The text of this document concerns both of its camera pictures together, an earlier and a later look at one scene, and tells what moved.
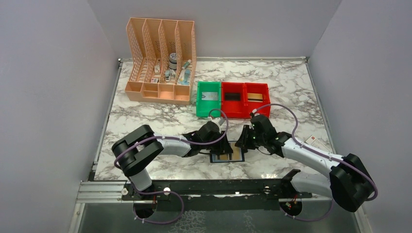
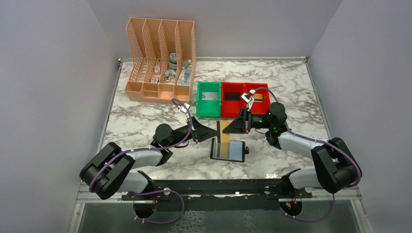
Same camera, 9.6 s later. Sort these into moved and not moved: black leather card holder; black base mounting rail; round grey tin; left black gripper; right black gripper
Moved: left black gripper; right black gripper
Not moved: black base mounting rail; black leather card holder; round grey tin
